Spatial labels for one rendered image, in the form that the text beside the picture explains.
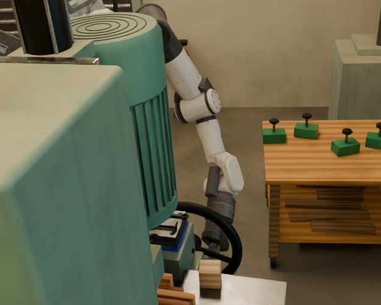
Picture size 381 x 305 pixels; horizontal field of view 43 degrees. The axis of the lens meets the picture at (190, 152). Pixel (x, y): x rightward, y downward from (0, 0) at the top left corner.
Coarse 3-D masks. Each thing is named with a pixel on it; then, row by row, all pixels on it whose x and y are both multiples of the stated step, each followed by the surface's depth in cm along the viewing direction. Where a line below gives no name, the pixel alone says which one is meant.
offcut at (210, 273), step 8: (200, 264) 104; (208, 264) 104; (216, 264) 104; (200, 272) 102; (208, 272) 102; (216, 272) 102; (200, 280) 103; (208, 280) 103; (216, 280) 103; (216, 288) 104
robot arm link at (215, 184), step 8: (216, 168) 148; (208, 176) 147; (216, 176) 146; (208, 184) 145; (216, 184) 146; (224, 184) 146; (208, 192) 144; (216, 192) 144; (224, 192) 146; (232, 192) 147; (208, 200) 146; (216, 200) 144; (224, 200) 144; (232, 200) 145
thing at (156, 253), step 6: (156, 246) 92; (156, 252) 90; (156, 258) 89; (162, 258) 93; (156, 264) 89; (162, 264) 93; (156, 270) 89; (162, 270) 93; (156, 276) 90; (162, 276) 94; (156, 282) 90; (156, 288) 90
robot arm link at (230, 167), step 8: (224, 152) 149; (208, 160) 150; (216, 160) 147; (224, 160) 146; (232, 160) 147; (224, 168) 146; (232, 168) 146; (224, 176) 146; (232, 176) 146; (240, 176) 148; (232, 184) 145; (240, 184) 147
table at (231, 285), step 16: (192, 272) 109; (192, 288) 105; (208, 288) 104; (224, 288) 104; (240, 288) 104; (256, 288) 103; (272, 288) 103; (208, 304) 100; (224, 304) 100; (240, 304) 100; (256, 304) 99; (272, 304) 99
